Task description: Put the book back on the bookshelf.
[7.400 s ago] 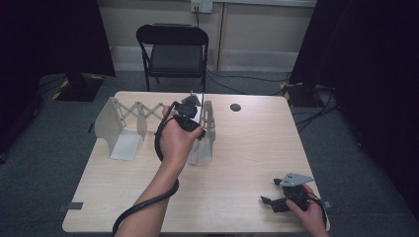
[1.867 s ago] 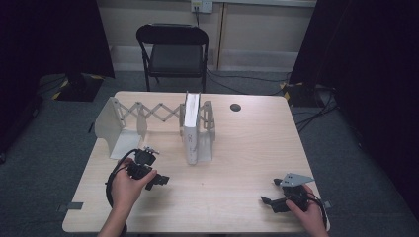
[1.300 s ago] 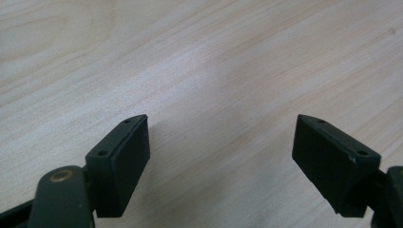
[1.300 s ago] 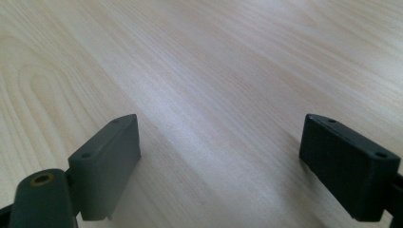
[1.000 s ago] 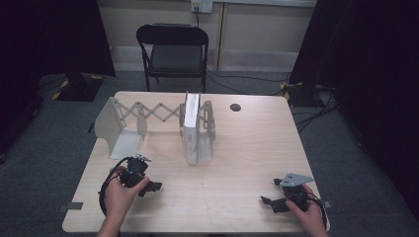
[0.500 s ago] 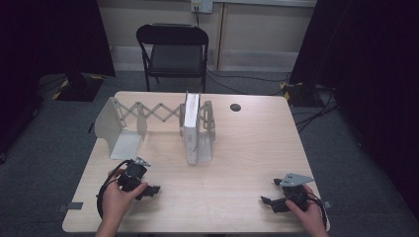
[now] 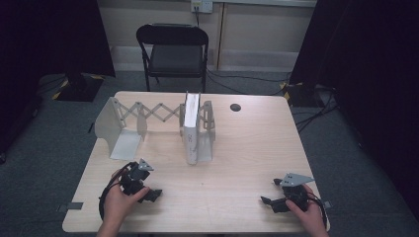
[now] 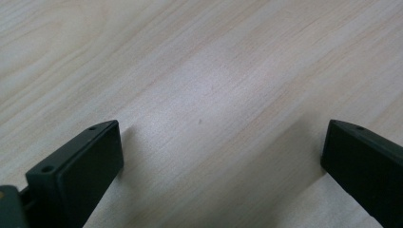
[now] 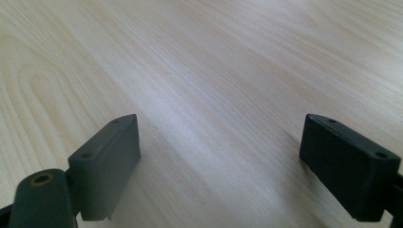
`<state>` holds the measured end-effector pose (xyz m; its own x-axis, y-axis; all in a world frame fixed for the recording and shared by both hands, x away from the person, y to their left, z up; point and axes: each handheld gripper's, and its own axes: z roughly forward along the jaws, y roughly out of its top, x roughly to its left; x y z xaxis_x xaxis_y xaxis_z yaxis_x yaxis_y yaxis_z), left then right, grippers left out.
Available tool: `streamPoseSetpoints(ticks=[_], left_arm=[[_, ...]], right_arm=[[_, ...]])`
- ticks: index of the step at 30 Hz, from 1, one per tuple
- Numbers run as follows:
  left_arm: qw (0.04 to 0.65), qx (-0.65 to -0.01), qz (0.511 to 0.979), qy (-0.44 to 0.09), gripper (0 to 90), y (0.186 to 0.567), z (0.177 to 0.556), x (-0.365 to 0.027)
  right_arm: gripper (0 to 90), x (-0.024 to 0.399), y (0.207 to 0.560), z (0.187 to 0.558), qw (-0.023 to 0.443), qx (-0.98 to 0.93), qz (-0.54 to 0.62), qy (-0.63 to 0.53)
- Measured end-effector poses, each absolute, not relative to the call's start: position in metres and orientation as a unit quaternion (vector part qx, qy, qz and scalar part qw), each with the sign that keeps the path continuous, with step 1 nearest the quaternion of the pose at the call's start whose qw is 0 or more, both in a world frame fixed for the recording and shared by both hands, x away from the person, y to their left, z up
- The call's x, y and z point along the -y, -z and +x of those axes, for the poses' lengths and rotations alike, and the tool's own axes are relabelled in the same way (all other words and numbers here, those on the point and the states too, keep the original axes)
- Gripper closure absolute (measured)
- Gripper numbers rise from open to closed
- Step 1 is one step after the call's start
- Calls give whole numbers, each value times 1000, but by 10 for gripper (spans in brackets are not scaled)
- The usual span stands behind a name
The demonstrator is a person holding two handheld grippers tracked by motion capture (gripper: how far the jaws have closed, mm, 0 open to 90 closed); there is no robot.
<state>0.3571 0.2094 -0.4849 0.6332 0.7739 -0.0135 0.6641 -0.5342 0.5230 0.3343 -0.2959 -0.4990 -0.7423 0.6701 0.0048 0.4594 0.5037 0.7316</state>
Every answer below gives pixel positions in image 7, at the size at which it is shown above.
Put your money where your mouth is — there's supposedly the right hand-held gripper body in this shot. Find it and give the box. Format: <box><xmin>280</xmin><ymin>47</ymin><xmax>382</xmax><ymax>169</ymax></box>
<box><xmin>272</xmin><ymin>173</ymin><xmax>315</xmax><ymax>214</ymax></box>

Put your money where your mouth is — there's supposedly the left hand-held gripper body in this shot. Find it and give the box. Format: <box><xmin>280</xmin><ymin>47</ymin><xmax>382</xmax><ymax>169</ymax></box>
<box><xmin>120</xmin><ymin>158</ymin><xmax>155</xmax><ymax>196</ymax></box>

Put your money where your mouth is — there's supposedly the expandable grey metal book rack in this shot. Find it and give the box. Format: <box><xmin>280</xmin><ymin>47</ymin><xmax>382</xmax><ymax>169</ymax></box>
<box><xmin>94</xmin><ymin>97</ymin><xmax>216</xmax><ymax>163</ymax></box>

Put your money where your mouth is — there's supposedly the white book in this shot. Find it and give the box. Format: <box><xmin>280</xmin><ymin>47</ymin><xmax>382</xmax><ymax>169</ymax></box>
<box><xmin>183</xmin><ymin>92</ymin><xmax>202</xmax><ymax>166</ymax></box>

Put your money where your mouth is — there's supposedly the person's right hand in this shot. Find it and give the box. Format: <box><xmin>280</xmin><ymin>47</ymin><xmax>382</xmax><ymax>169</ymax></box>
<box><xmin>286</xmin><ymin>184</ymin><xmax>327</xmax><ymax>231</ymax></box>

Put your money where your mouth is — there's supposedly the person's left hand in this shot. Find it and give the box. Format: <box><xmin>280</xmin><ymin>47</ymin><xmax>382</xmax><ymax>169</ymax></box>
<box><xmin>103</xmin><ymin>169</ymin><xmax>151</xmax><ymax>227</ymax></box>

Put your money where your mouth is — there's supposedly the black stand base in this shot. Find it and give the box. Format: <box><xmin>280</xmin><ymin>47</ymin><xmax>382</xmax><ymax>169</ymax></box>
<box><xmin>51</xmin><ymin>73</ymin><xmax>105</xmax><ymax>103</ymax></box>
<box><xmin>282</xmin><ymin>82</ymin><xmax>326</xmax><ymax>109</ymax></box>

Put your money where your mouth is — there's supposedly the black folding chair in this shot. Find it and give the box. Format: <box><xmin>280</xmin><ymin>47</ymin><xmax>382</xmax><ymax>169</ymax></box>
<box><xmin>135</xmin><ymin>23</ymin><xmax>210</xmax><ymax>94</ymax></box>

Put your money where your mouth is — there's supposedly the black curtain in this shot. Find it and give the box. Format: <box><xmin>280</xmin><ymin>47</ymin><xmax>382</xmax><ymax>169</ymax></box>
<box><xmin>290</xmin><ymin>0</ymin><xmax>419</xmax><ymax>213</ymax></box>
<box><xmin>0</xmin><ymin>0</ymin><xmax>117</xmax><ymax>154</ymax></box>

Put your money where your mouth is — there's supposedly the right hand-held gripper cable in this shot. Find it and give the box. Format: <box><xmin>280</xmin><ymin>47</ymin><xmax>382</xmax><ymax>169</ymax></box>
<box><xmin>307</xmin><ymin>192</ymin><xmax>330</xmax><ymax>230</ymax></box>

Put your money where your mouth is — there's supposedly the bundle of black floor cables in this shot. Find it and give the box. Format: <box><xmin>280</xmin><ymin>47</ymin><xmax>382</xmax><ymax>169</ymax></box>
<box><xmin>294</xmin><ymin>88</ymin><xmax>340</xmax><ymax>133</ymax></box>

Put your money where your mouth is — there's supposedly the black floor cable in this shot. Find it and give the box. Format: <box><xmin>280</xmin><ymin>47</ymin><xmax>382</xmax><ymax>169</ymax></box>
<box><xmin>206</xmin><ymin>67</ymin><xmax>291</xmax><ymax>97</ymax></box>

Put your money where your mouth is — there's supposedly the white wall socket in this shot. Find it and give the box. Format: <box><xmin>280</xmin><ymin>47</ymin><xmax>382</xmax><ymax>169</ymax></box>
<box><xmin>191</xmin><ymin>0</ymin><xmax>214</xmax><ymax>15</ymax></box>

